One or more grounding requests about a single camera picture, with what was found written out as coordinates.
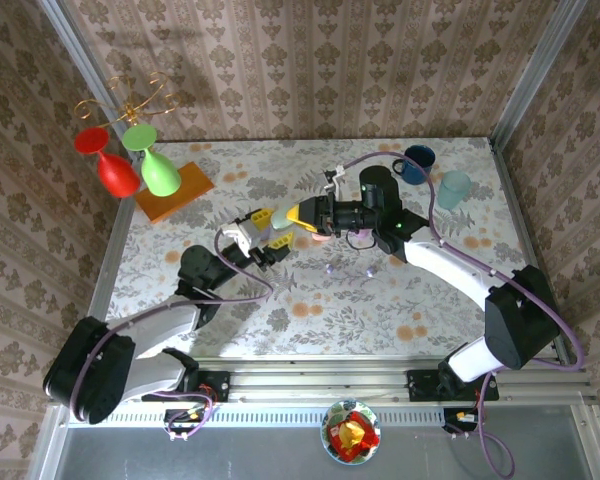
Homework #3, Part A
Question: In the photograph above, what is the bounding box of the black cable connector box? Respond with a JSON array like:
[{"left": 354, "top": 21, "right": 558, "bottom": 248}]
[
  {"left": 163, "top": 407, "right": 207, "bottom": 435},
  {"left": 442, "top": 407, "right": 483, "bottom": 435}
]

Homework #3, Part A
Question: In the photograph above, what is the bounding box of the green plastic wine glass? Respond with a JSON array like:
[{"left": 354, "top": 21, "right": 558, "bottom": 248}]
[{"left": 121, "top": 123, "right": 183, "bottom": 197}]

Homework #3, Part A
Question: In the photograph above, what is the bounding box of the aluminium frame post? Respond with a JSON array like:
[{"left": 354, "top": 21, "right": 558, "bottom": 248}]
[
  {"left": 488, "top": 0, "right": 592, "bottom": 149},
  {"left": 35, "top": 0, "right": 134, "bottom": 151}
]

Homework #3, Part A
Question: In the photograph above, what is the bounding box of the teal translucent tumbler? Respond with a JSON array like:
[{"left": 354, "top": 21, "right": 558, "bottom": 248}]
[{"left": 437, "top": 169, "right": 472, "bottom": 211}]

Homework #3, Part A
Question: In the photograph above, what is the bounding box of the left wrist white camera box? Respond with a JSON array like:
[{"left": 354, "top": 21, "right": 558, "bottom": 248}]
[{"left": 219, "top": 217, "right": 261, "bottom": 256}]

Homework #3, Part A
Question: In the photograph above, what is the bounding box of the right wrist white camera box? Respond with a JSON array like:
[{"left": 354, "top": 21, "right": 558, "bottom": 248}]
[{"left": 321, "top": 167, "right": 346, "bottom": 194}]

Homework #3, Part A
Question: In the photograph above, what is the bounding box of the long aluminium base rail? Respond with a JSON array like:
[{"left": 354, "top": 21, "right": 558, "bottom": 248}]
[{"left": 49, "top": 355, "right": 599, "bottom": 404}]

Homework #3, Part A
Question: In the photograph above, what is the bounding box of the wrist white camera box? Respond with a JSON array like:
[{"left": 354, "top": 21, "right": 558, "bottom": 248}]
[
  {"left": 219, "top": 217, "right": 261, "bottom": 256},
  {"left": 321, "top": 167, "right": 346, "bottom": 194}
]

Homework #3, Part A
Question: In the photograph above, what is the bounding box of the gold wire glass rack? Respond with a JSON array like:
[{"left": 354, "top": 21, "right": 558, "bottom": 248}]
[{"left": 73, "top": 71, "right": 181, "bottom": 126}]

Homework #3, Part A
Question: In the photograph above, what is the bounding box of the floral rimmed plate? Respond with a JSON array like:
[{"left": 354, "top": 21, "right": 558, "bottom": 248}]
[{"left": 320, "top": 398, "right": 382, "bottom": 467}]

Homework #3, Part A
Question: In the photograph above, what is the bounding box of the yellow wrapped candy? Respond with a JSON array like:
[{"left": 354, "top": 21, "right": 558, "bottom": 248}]
[{"left": 338, "top": 418, "right": 367, "bottom": 445}]

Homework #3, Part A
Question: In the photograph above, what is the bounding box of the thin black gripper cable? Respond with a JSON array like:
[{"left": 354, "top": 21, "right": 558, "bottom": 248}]
[{"left": 346, "top": 228, "right": 377, "bottom": 252}]

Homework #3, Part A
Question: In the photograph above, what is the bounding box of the red snack wrapper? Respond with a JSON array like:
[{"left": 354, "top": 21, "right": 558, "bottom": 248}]
[{"left": 328, "top": 410, "right": 381, "bottom": 460}]

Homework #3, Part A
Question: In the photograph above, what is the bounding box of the red plastic wine glass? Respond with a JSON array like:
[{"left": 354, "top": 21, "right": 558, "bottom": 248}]
[{"left": 73, "top": 126, "right": 142, "bottom": 200}]

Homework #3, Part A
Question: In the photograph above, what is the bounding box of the perforated metal cable tray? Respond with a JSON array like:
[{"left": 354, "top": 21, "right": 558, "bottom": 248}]
[{"left": 65, "top": 405, "right": 579, "bottom": 429}]

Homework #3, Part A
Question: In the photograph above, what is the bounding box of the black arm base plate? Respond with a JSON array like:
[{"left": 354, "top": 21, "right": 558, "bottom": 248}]
[
  {"left": 406, "top": 368, "right": 500, "bottom": 403},
  {"left": 142, "top": 370, "right": 231, "bottom": 403}
]

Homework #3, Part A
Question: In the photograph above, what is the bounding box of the floral patterned tablecloth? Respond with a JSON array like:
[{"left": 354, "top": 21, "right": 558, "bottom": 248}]
[{"left": 102, "top": 138, "right": 557, "bottom": 359}]

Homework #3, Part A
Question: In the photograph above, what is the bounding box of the dark blue mug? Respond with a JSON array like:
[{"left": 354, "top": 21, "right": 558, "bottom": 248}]
[{"left": 391, "top": 144, "right": 437, "bottom": 186}]

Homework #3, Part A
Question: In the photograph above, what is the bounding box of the orange wooden board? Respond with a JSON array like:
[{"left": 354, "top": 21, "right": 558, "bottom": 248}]
[{"left": 133, "top": 161, "right": 216, "bottom": 224}]

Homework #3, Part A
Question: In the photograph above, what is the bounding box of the grey metal bench panel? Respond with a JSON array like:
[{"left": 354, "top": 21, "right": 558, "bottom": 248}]
[{"left": 27, "top": 399, "right": 600, "bottom": 480}]

